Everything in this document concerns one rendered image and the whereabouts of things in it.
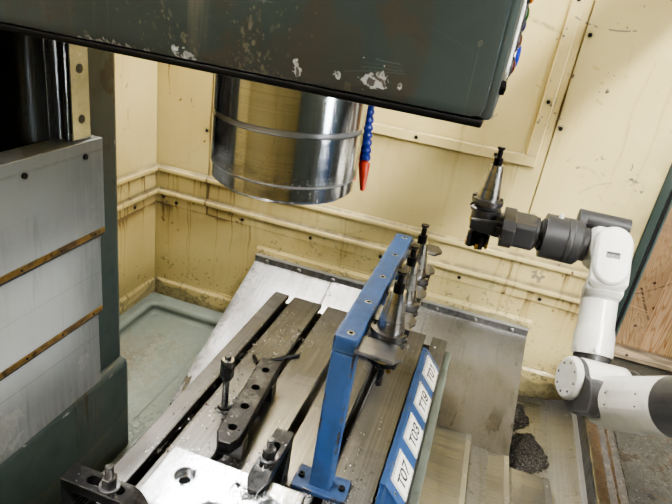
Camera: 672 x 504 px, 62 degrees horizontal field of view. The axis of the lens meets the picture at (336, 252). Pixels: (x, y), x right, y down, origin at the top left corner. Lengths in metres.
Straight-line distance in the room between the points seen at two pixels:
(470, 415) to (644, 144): 0.82
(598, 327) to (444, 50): 0.78
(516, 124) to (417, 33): 1.15
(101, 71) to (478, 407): 1.21
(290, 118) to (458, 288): 1.27
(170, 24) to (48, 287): 0.64
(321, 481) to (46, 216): 0.63
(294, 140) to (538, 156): 1.13
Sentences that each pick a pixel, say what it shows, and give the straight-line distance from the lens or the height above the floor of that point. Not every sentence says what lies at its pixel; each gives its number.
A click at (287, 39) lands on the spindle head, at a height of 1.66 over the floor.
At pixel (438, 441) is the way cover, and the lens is 1.50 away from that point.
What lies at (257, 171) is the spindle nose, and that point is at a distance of 0.55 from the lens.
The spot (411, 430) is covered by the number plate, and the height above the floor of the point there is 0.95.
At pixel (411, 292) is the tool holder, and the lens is 0.99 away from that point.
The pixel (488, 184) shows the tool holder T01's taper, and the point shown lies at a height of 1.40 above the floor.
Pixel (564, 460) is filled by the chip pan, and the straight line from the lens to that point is 1.70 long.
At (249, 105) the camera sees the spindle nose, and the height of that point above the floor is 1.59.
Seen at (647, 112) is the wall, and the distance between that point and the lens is 1.61.
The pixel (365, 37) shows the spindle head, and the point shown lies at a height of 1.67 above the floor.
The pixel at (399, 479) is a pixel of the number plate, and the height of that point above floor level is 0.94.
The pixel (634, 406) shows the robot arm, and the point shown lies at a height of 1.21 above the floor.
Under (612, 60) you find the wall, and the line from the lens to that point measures 1.58.
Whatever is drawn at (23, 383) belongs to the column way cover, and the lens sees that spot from 1.11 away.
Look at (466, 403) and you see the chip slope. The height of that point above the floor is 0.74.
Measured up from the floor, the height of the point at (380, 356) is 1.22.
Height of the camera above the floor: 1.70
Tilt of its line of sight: 25 degrees down
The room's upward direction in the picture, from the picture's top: 9 degrees clockwise
